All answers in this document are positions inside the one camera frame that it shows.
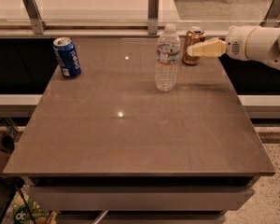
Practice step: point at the clear plastic water bottle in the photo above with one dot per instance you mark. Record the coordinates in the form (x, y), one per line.
(167, 56)

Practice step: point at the green snack bag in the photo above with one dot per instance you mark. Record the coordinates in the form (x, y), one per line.
(41, 215)

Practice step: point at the metal glass bracket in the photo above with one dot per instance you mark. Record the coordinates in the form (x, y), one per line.
(152, 16)
(270, 19)
(37, 24)

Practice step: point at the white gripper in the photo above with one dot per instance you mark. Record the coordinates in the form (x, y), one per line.
(235, 45)

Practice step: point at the left metal glass bracket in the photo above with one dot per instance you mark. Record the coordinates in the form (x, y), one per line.
(37, 24)

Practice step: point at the blue pepsi can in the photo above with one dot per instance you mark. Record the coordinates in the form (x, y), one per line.
(66, 56)

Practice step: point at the grey drawer front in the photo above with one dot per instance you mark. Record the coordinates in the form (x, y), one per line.
(140, 198)

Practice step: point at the dark round floor object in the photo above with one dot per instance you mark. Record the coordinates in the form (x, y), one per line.
(7, 144)

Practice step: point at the orange gold soda can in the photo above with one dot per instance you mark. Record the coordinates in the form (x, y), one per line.
(194, 35)

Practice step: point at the middle metal glass bracket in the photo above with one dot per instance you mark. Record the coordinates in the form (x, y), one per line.
(152, 16)

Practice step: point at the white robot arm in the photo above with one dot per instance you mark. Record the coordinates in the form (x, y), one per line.
(263, 46)

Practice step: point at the right metal glass bracket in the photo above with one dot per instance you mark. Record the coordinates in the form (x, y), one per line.
(270, 19)

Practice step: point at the black chair frame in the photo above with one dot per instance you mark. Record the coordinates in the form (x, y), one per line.
(9, 186)

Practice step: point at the glass railing panel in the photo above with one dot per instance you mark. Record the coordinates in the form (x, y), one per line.
(210, 14)

